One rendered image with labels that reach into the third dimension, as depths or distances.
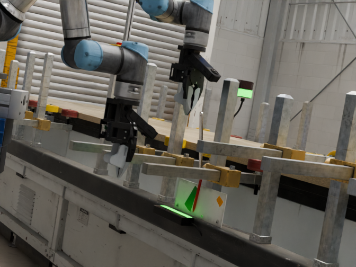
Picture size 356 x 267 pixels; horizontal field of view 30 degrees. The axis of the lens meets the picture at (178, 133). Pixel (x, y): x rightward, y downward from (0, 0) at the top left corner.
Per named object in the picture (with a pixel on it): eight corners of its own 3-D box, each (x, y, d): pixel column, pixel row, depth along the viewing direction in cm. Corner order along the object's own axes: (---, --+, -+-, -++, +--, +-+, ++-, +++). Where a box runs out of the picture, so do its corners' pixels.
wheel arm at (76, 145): (71, 152, 225) (73, 140, 224) (68, 151, 228) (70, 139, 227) (178, 163, 248) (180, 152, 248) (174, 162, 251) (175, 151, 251)
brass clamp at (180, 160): (178, 172, 215) (180, 157, 214) (157, 165, 226) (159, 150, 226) (193, 174, 218) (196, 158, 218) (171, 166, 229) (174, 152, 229)
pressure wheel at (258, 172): (253, 196, 202) (259, 159, 201) (237, 190, 208) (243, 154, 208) (273, 197, 206) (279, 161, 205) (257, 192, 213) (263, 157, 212)
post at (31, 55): (16, 142, 347) (29, 51, 345) (14, 141, 350) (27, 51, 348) (22, 142, 349) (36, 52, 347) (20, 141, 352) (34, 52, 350)
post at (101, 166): (97, 174, 264) (115, 62, 262) (92, 172, 268) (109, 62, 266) (107, 175, 266) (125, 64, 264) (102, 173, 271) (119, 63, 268)
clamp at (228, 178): (225, 186, 194) (228, 169, 194) (199, 178, 205) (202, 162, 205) (240, 188, 197) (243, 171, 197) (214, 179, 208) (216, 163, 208)
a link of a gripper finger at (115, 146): (98, 174, 180) (103, 140, 180) (117, 175, 184) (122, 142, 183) (103, 176, 178) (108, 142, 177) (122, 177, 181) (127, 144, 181)
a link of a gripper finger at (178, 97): (174, 113, 207) (179, 83, 207) (189, 115, 204) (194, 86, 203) (168, 112, 205) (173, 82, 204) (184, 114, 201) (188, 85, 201)
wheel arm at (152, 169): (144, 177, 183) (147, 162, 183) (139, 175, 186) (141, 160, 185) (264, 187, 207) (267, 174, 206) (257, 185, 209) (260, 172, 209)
